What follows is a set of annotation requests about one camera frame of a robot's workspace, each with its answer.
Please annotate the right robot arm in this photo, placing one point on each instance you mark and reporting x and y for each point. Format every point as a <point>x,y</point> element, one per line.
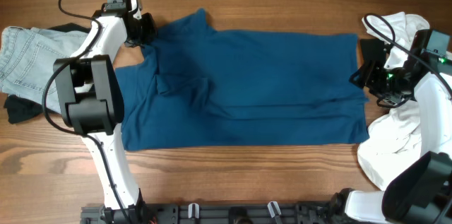
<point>421,193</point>

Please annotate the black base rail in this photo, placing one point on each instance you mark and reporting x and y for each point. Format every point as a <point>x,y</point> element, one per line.
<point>301,213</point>

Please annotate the blue polo shirt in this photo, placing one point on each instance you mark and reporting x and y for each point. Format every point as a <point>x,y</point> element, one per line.
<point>198,86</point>

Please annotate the white crumpled shirt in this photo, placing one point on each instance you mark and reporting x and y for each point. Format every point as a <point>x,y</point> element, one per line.
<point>395,138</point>

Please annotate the light blue folded jeans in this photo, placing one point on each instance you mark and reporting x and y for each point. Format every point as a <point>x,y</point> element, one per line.
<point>31,61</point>

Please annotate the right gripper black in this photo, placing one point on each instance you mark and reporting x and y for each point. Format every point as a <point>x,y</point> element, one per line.
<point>368,73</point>

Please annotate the black garment right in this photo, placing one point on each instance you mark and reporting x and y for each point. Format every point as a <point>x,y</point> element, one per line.
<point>373,50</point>

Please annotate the black folded garment left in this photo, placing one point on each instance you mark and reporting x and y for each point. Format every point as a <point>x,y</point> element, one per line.
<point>19,109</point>

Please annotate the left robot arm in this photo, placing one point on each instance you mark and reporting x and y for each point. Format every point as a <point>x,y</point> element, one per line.
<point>92,105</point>

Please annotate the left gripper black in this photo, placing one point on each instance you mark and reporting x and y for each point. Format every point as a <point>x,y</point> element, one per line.
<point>150,31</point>

